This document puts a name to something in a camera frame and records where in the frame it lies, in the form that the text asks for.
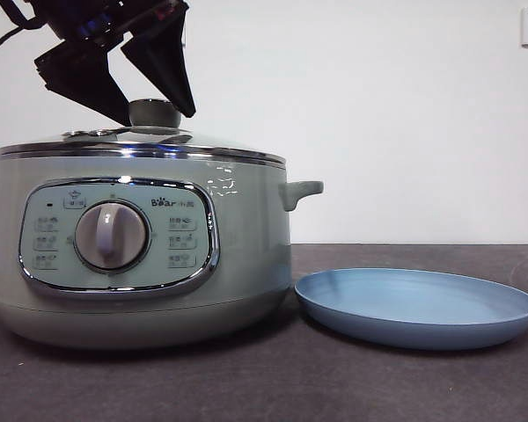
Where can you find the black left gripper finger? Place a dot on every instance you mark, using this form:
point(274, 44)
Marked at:
point(167, 53)
point(83, 74)

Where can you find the glass lid with green knob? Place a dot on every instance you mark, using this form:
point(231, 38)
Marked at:
point(154, 116)

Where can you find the pale green electric steamer pot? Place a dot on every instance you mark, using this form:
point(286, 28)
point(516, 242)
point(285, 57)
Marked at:
point(255, 220)

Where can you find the blue round plate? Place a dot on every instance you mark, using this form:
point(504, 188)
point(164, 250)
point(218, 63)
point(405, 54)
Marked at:
point(405, 307)

